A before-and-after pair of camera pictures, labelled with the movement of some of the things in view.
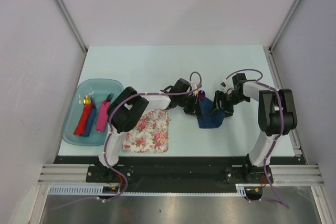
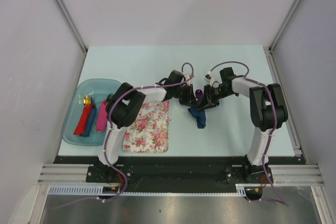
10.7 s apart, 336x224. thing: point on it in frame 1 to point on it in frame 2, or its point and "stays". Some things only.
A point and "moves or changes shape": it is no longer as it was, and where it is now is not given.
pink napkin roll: (103, 117) stays
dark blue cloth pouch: (208, 120) moves or changes shape
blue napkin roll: (91, 119) stays
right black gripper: (220, 95) to (208, 100)
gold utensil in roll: (87, 99) stays
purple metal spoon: (201, 94) stays
